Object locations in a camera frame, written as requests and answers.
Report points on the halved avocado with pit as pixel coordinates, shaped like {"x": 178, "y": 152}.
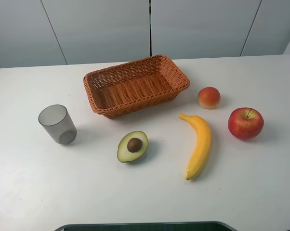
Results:
{"x": 132, "y": 146}

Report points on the brown wicker basket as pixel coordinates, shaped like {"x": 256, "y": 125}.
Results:
{"x": 129, "y": 87}

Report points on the yellow banana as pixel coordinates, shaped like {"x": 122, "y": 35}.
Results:
{"x": 201, "y": 152}

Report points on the orange peach half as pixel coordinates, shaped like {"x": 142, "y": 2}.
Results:
{"x": 209, "y": 98}

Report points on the grey translucent plastic cup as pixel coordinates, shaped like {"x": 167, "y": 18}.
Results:
{"x": 57, "y": 122}

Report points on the red apple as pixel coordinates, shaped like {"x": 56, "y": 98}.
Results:
{"x": 245, "y": 123}

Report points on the dark screen edge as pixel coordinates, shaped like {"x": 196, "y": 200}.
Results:
{"x": 168, "y": 226}

